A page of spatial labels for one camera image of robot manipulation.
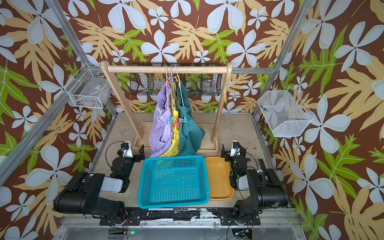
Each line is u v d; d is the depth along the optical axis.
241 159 0.70
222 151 0.84
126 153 0.75
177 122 0.63
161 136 0.66
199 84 0.99
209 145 1.01
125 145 0.74
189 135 0.63
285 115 0.83
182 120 0.62
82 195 0.44
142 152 0.86
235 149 0.75
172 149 0.71
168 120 0.62
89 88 0.86
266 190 0.45
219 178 0.86
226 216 0.74
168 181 0.86
